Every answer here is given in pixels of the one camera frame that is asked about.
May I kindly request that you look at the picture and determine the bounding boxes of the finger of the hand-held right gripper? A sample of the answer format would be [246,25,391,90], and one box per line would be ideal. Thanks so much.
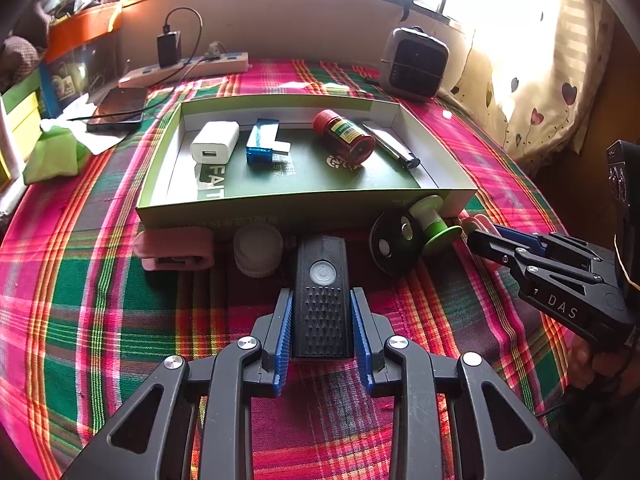
[495,225,618,281]
[466,229,608,343]

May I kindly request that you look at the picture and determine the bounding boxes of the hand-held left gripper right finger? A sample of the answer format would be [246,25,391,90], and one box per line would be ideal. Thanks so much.
[350,287,571,480]

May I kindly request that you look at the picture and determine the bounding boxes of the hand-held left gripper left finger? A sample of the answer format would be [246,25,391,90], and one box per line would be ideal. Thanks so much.
[62,287,294,480]

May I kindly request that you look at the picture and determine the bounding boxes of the small pink clip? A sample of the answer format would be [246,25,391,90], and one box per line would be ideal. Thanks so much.
[460,213,511,268]

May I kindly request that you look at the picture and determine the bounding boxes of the black bike light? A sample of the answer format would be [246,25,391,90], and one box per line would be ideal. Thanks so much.
[291,235,352,360]

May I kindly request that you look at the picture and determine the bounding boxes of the green and white spool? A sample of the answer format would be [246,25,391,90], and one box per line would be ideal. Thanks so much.
[409,195,463,257]

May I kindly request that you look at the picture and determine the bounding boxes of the white round jar cap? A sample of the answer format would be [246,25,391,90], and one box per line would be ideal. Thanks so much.
[233,222,284,277]

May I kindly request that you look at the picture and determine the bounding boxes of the black round key fob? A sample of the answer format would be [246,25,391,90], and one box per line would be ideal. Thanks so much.
[369,210,421,277]

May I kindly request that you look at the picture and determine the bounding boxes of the large pink clip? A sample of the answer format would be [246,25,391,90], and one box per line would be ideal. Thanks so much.
[132,226,216,272]

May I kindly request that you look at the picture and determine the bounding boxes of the green cardboard box tray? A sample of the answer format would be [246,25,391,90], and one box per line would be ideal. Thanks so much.
[136,94,478,233]

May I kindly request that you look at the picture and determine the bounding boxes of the slim black silver pen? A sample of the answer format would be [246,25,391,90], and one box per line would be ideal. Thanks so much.
[361,121,421,170]

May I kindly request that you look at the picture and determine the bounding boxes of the blue translucent USB adapter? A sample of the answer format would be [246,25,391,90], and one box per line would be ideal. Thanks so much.
[246,118,292,165]

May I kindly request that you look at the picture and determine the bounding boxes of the brown bottle with red cap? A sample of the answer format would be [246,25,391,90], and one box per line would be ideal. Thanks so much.
[313,109,376,165]

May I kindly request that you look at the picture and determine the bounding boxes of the white USB wall charger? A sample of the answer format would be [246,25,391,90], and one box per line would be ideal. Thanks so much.
[190,121,241,165]

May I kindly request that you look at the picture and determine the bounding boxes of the person's right hand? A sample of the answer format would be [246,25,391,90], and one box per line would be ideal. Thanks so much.
[567,337,626,391]

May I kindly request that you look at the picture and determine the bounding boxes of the cream curtain with hearts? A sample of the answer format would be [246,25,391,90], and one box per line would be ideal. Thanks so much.
[450,0,616,171]

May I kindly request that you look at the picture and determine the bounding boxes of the grey portable heater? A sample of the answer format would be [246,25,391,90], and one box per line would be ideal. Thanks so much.
[378,26,449,101]

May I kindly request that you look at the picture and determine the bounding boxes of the white paper sheet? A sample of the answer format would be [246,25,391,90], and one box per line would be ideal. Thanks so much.
[40,95,133,155]

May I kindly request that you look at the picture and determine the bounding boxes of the white power strip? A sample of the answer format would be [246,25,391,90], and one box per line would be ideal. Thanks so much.
[118,51,250,87]

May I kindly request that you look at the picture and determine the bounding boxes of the black smartphone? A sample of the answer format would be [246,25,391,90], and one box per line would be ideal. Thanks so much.
[86,87,148,132]

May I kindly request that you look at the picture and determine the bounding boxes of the green tissue packet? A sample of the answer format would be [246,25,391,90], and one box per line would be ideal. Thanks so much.
[22,127,91,185]

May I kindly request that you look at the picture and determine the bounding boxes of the black power adapter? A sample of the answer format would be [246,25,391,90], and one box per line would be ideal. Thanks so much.
[157,31,182,67]

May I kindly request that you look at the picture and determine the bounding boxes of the yellow cardboard box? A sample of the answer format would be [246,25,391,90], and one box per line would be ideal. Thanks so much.
[0,92,42,181]

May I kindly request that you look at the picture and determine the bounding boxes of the clear plastic container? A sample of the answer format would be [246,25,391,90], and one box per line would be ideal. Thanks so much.
[40,40,121,118]

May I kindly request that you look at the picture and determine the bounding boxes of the white tube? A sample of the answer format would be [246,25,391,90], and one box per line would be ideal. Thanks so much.
[0,97,13,181]

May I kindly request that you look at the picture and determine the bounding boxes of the green cardboard box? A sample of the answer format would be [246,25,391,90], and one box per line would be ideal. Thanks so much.
[0,67,43,108]

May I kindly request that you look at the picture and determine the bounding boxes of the orange storage box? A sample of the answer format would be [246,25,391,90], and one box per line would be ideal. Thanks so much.
[46,2,123,51]

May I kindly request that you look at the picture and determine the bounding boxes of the brown cloth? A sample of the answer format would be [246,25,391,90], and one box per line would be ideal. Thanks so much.
[0,35,41,93]

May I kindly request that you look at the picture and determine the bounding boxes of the black charging cable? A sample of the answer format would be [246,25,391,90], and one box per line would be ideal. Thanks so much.
[67,7,204,123]

